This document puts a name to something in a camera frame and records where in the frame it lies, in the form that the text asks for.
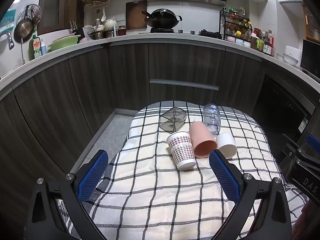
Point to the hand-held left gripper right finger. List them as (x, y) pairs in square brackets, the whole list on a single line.
[(225, 177)]

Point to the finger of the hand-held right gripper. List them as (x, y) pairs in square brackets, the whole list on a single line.
[(313, 141)]

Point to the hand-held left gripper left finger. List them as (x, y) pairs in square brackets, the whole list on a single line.
[(91, 177)]

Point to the patterned paper cup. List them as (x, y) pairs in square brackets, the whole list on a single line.
[(182, 150)]

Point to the white cup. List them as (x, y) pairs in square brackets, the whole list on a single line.
[(226, 143)]

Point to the pink cup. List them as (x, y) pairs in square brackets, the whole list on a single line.
[(202, 140)]

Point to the clear plastic cup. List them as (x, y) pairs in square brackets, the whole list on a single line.
[(212, 118)]

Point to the grey transparent square cup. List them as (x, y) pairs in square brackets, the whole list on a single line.
[(172, 120)]

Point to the person's right hand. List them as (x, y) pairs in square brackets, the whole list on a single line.
[(306, 222)]

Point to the black built-in dishwasher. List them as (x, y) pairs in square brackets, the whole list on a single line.
[(280, 105)]

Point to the black and white checked cloth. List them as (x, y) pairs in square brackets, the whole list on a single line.
[(155, 200)]

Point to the black microwave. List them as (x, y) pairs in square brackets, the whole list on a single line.
[(310, 57)]

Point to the stack of white bowls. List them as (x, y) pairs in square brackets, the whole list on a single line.
[(292, 56)]

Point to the group of sauce bottles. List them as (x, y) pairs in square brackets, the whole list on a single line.
[(265, 43)]

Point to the green basin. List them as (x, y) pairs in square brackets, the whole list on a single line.
[(63, 43)]

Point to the blue and white bottle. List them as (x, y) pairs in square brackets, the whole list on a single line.
[(43, 48)]

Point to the black spice rack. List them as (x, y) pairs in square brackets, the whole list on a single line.
[(235, 26)]

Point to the green dish soap bottle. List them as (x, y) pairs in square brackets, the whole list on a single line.
[(35, 47)]

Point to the black cloth bundle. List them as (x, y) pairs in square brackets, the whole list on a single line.
[(210, 34)]

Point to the brown jar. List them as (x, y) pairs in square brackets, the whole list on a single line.
[(122, 31)]

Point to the knife block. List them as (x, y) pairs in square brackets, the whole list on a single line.
[(74, 27)]

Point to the white teapot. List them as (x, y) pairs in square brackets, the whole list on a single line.
[(110, 24)]

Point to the gas stove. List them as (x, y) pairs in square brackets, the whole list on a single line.
[(162, 30)]

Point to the metal faucet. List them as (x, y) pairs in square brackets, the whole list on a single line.
[(8, 40)]

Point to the hanging frying pan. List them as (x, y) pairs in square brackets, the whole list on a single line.
[(23, 30)]

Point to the brown cutting board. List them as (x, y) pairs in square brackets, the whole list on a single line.
[(135, 15)]

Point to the black wok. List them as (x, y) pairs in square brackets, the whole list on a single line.
[(162, 18)]

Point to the hanging metal strainer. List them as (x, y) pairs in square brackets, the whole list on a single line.
[(31, 11)]

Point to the wooden wall shelf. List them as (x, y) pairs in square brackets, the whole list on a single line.
[(311, 25)]

